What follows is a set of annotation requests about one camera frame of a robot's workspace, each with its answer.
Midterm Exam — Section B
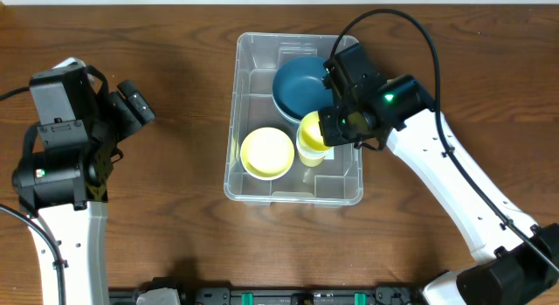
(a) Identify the yellow cup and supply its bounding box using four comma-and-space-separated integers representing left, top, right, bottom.
300, 111, 329, 152
299, 155, 324, 167

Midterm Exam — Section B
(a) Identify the yellow bowl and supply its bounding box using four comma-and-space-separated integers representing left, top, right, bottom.
240, 127, 295, 181

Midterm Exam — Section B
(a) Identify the clear plastic storage bin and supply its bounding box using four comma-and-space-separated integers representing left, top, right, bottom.
224, 32, 363, 207

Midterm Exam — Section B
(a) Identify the light blue cup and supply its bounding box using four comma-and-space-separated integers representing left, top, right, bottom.
296, 139, 328, 159

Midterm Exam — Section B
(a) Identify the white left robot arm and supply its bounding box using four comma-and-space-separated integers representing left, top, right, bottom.
12, 58, 155, 304

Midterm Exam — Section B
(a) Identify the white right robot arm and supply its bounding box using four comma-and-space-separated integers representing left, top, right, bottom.
319, 74, 558, 304

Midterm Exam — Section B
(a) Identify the white label in bin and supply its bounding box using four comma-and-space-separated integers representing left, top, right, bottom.
325, 148, 335, 160

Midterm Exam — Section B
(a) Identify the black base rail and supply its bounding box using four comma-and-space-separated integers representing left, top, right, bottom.
108, 286, 424, 305

